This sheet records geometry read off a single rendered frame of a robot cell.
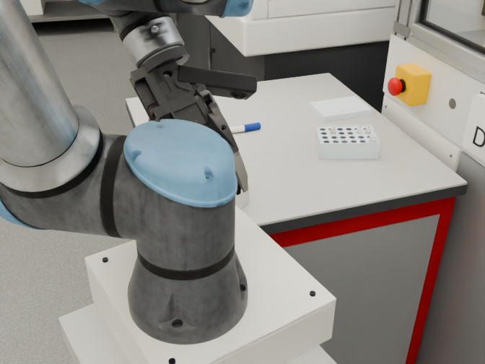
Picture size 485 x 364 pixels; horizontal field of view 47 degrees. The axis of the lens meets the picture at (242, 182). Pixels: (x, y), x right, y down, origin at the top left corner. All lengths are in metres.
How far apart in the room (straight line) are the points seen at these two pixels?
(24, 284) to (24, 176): 1.55
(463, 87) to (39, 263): 1.59
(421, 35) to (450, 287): 0.56
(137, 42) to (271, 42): 0.90
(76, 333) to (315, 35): 1.14
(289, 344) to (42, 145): 0.39
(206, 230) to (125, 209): 0.09
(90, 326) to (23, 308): 1.21
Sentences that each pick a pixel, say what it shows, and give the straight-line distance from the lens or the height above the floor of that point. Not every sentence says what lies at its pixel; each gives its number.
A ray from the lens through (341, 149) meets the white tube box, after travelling 1.17.
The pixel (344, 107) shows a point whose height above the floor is 0.78.
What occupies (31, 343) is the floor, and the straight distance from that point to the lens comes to 1.91.
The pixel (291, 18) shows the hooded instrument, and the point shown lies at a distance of 1.63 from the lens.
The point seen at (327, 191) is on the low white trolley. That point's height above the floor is 0.76.
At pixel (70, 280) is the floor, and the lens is 2.09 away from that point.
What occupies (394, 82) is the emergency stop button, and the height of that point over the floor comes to 0.89.
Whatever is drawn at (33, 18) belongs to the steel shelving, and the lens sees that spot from 4.66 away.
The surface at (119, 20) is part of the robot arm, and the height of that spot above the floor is 1.13.
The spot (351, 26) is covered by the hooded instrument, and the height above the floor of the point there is 0.86.
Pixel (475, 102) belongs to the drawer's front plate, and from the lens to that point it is 1.13.
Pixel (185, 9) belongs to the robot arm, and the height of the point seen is 1.17.
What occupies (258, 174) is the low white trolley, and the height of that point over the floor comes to 0.76.
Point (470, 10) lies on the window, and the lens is 1.19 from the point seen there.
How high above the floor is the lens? 1.34
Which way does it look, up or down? 32 degrees down
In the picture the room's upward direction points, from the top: straight up
